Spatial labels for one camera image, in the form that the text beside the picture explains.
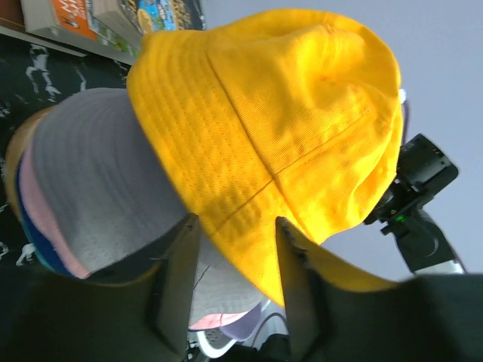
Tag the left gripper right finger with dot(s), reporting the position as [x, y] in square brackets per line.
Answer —
[337, 312]

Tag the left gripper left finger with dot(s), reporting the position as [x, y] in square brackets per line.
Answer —
[134, 310]

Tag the dark blue bucket hat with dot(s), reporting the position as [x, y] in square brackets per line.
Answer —
[25, 220]

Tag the pink bucket hat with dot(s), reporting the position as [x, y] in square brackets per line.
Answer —
[219, 287]

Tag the grey bucket hat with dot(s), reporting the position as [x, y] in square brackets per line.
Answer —
[109, 194]

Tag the orange hat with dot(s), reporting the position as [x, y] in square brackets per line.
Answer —
[288, 112]

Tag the teal bucket hat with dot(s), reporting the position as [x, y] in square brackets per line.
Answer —
[43, 249]

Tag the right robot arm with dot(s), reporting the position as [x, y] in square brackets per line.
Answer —
[423, 170]

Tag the white perforated basket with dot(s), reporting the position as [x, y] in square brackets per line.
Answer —
[214, 344]

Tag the lavender grey cap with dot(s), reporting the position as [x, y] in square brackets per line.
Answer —
[241, 326]

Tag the light wooden hat stand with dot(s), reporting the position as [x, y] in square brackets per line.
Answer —
[17, 144]

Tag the colourful treehouse book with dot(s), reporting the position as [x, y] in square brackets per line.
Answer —
[137, 18]

